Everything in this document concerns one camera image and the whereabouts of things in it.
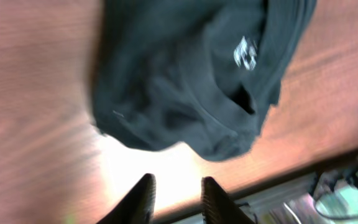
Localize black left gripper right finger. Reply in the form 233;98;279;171
201;177;257;224

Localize black t-shirt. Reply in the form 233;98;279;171
91;0;316;162

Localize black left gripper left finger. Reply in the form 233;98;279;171
97;173;156;224

